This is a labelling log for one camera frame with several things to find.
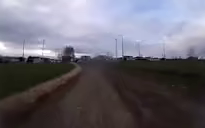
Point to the row of tall poles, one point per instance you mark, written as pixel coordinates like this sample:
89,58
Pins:
122,46

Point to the dark tall building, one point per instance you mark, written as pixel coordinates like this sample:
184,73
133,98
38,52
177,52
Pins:
68,53

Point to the brown dirt path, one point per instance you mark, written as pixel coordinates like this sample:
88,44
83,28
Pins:
96,100

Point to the row of distant buildings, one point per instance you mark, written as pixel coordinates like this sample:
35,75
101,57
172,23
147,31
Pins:
36,60

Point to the pale dry grass verge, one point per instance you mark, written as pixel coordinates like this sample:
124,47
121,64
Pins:
40,89

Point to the dark green grass field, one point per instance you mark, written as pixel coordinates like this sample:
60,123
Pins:
176,71

